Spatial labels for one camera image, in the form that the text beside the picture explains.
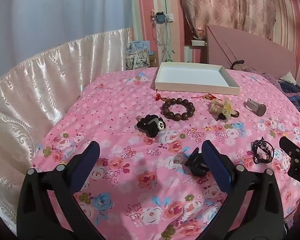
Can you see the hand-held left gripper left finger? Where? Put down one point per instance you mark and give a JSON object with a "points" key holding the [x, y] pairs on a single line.
{"points": [[86, 165]]}

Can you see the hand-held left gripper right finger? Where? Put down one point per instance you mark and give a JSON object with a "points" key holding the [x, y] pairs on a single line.
{"points": [[215, 170]]}

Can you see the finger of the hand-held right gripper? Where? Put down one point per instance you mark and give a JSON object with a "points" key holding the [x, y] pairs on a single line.
{"points": [[290, 147]]}

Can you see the black hair clip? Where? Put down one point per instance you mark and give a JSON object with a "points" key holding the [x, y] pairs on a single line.
{"points": [[196, 166]]}

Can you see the pink band wristwatch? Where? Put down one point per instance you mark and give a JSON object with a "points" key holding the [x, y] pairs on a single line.
{"points": [[255, 105]]}

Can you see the cream flower scrunchie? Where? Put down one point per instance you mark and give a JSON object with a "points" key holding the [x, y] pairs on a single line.
{"points": [[220, 107]]}

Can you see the red and gold charm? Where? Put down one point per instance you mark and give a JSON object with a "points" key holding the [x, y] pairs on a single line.
{"points": [[207, 96]]}

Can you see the black scrunchie with silver ornament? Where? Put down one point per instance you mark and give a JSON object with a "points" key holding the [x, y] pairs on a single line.
{"points": [[150, 127]]}

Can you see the red knot charm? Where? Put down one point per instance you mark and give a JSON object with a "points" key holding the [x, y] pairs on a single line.
{"points": [[159, 96]]}

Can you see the white shallow box tray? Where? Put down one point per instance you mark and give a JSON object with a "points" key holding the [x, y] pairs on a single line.
{"points": [[190, 76]]}

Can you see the blue knit cloth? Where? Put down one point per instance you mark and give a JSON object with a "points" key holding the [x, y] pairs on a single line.
{"points": [[297, 95]]}

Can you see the white pillow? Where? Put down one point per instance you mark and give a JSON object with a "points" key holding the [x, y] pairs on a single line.
{"points": [[288, 78]]}

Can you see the pink floral bedsheet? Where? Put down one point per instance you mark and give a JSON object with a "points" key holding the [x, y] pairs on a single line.
{"points": [[115, 105]]}

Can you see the purple dotted blanket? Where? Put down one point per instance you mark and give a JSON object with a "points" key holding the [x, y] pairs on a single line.
{"points": [[271, 77]]}

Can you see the cream satin bed skirt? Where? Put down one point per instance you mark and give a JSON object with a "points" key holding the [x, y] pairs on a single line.
{"points": [[40, 80]]}

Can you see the pink headboard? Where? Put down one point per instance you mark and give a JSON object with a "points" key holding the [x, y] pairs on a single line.
{"points": [[252, 52]]}

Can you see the black and white floral bag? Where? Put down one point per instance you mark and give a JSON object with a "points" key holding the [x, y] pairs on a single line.
{"points": [[138, 59]]}

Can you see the cardboard box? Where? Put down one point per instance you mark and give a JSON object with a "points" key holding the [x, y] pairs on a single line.
{"points": [[153, 59]]}

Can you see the white power strip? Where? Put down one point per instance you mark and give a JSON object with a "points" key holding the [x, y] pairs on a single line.
{"points": [[198, 43]]}

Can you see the blue gift bag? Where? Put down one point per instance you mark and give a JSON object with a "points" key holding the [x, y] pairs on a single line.
{"points": [[141, 45]]}

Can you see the pink patterned curtain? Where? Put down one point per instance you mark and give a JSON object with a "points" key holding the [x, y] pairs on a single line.
{"points": [[227, 5]]}

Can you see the white sheer curtain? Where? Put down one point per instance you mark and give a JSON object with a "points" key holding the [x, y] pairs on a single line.
{"points": [[65, 10]]}

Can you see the blue charger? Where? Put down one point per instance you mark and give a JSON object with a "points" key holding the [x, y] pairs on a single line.
{"points": [[161, 18]]}

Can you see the white wall socket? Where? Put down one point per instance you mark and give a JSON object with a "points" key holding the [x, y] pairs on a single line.
{"points": [[170, 17]]}

